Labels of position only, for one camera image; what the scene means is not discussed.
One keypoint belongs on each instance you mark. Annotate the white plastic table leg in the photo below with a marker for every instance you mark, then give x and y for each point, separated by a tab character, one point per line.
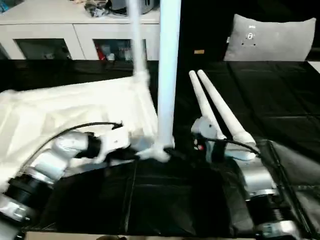
137	40
205	105
167	65
225	112

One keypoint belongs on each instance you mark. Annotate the white plastic table top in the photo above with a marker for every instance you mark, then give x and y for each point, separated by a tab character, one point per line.
60	110

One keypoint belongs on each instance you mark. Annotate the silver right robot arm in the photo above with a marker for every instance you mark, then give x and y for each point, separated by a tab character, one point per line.
260	185

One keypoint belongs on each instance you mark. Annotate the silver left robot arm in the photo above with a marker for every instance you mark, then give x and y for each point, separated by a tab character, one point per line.
50	165

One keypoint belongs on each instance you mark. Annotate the black work mat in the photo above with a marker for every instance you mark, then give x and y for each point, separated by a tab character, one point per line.
280	100

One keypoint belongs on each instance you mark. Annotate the small yellow label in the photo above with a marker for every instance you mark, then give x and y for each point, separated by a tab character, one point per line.
199	51

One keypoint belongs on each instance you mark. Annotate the black cabinet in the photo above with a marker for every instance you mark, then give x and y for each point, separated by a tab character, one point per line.
205	25

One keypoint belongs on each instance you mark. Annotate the grey cushion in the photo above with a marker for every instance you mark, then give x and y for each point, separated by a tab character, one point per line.
272	37

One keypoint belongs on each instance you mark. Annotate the white board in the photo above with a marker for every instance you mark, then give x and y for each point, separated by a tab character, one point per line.
315	66

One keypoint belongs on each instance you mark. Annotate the dark gear on cabinet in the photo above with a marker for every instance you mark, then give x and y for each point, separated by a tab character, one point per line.
115	6

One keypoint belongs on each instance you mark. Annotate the white cabinet with glass doors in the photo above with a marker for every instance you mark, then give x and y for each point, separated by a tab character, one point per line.
50	25

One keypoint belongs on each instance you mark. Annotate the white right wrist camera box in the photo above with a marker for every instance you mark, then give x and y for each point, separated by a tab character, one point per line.
205	127

